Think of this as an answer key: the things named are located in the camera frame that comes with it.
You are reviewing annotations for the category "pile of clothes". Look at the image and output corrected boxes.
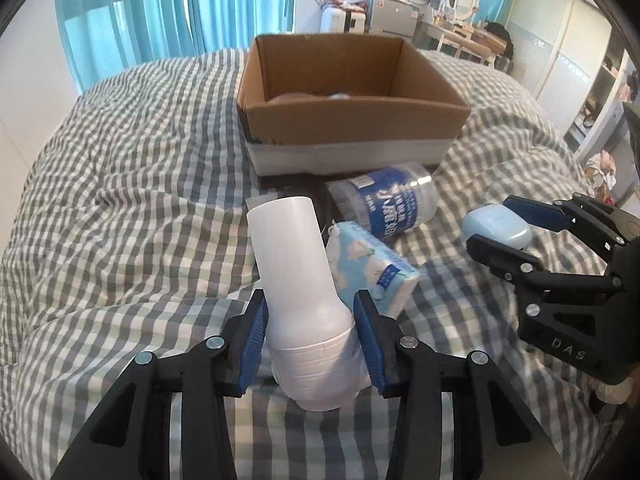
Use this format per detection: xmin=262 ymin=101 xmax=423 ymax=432
xmin=584 ymin=151 xmax=617 ymax=202

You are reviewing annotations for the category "small grey fridge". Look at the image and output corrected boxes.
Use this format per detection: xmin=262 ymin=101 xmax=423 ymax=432
xmin=367 ymin=0 xmax=422 ymax=39

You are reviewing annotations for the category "grey checkered blanket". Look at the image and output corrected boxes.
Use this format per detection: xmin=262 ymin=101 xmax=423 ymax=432
xmin=0 ymin=45 xmax=631 ymax=480

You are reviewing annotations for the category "cardboard box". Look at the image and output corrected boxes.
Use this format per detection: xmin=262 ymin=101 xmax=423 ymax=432
xmin=236 ymin=34 xmax=472 ymax=177

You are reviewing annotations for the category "black bag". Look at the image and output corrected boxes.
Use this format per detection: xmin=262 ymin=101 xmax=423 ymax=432
xmin=482 ymin=20 xmax=514 ymax=60

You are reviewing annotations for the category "white appliance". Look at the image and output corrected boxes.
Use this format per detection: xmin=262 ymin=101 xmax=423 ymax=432
xmin=320 ymin=5 xmax=369 ymax=34

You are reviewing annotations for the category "blue floral tissue packet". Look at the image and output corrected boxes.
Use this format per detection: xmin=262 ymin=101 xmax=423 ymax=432
xmin=326 ymin=221 xmax=421 ymax=319

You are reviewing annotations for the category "white dressing table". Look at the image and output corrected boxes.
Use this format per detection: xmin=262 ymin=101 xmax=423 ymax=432
xmin=414 ymin=19 xmax=507 ymax=63

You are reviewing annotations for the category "white plastic bottle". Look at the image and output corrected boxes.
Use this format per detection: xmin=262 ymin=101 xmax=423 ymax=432
xmin=246 ymin=196 xmax=374 ymax=411

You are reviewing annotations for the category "light blue oval case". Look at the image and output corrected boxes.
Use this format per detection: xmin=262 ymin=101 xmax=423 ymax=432
xmin=460 ymin=203 xmax=534 ymax=254

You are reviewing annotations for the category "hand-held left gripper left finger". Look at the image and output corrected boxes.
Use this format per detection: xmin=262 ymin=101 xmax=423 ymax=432
xmin=50 ymin=289 xmax=271 ymax=480

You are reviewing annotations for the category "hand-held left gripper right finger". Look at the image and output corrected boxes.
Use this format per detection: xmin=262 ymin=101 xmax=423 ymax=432
xmin=352 ymin=291 xmax=557 ymax=480

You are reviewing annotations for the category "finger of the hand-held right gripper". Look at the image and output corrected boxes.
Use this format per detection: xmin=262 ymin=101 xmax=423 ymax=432
xmin=502 ymin=193 xmax=629 ymax=249
xmin=466 ymin=235 xmax=622 ymax=307

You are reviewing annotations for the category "black flat object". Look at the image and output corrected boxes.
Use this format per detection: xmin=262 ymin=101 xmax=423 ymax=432
xmin=257 ymin=172 xmax=346 ymax=236

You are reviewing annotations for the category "white wardrobe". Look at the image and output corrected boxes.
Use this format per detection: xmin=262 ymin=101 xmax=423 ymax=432
xmin=507 ymin=0 xmax=640 ymax=166

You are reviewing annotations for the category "clear jar with blue label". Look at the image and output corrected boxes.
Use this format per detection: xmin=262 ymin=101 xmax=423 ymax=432
xmin=326 ymin=161 xmax=437 ymax=241

